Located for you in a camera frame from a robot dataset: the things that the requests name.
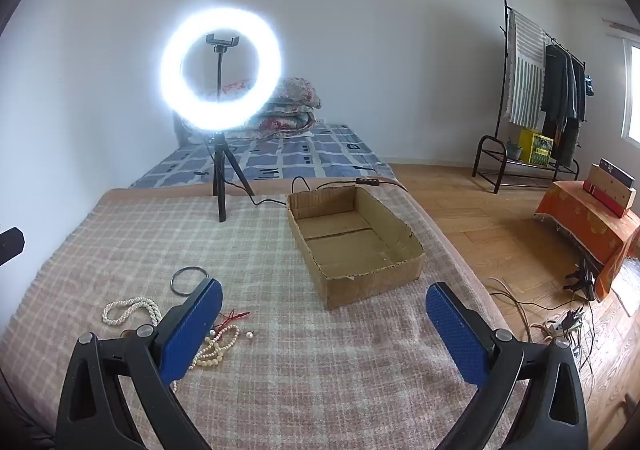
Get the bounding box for white ring light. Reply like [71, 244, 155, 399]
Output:
[159, 0, 283, 135]

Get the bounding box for black clothes rack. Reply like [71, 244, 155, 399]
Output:
[472, 0, 588, 194]

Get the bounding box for window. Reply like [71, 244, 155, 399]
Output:
[621, 38, 640, 148]

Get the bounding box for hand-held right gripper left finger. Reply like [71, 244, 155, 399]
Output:
[55, 277, 224, 450]

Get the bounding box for white power strip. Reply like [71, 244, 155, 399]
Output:
[542, 307, 583, 336]

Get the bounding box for pink plaid blanket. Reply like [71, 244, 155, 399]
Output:
[0, 177, 531, 450]

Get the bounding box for yellow box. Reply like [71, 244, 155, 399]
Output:
[517, 127, 555, 165]

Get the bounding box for dark blue box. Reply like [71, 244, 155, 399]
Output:
[599, 157, 638, 188]

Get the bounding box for black tripod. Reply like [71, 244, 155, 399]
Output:
[211, 130, 256, 223]

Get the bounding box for black clamp stand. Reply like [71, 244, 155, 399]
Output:
[564, 260, 598, 302]

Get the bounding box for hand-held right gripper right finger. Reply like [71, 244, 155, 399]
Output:
[425, 281, 590, 450]

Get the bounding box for white pearl necklace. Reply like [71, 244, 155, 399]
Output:
[102, 297, 178, 393]

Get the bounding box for blue patterned bed sheet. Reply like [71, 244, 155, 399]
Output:
[129, 123, 396, 190]

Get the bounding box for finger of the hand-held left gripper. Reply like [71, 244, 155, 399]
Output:
[0, 227, 26, 267]

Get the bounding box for striped hanging towel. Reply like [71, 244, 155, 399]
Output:
[505, 9, 548, 130]

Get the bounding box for dark hanging clothes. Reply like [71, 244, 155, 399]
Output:
[540, 44, 587, 166]

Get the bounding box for dark metal bangle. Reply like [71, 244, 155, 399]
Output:
[170, 266, 210, 296]

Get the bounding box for black ring light cable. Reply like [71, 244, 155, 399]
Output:
[192, 133, 408, 207]

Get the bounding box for floral folded quilt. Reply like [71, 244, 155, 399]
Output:
[235, 108, 318, 133]
[263, 77, 323, 112]

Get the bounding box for cardboard box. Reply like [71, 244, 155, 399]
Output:
[286, 185, 426, 311]

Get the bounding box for floor cables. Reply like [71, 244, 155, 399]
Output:
[487, 277, 621, 401]

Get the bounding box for yellow bead bracelet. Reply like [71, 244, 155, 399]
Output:
[192, 324, 241, 370]

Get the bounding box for black phone holder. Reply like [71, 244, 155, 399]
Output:
[206, 33, 243, 104]

